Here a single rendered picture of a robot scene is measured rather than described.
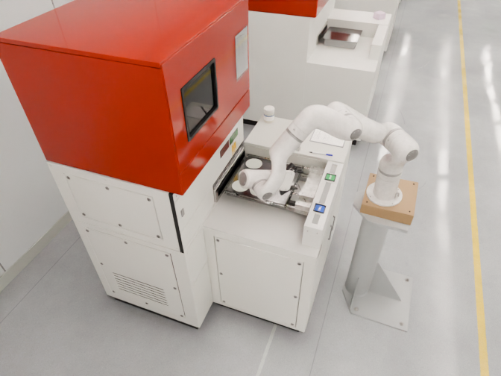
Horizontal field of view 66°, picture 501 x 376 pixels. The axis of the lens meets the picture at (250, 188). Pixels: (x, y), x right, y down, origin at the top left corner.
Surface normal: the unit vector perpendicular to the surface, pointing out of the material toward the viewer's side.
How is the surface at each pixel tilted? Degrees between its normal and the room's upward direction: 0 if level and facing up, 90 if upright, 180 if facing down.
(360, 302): 0
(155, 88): 90
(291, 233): 0
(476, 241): 0
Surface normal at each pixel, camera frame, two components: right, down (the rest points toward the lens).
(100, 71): -0.36, 0.62
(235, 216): -0.01, -0.75
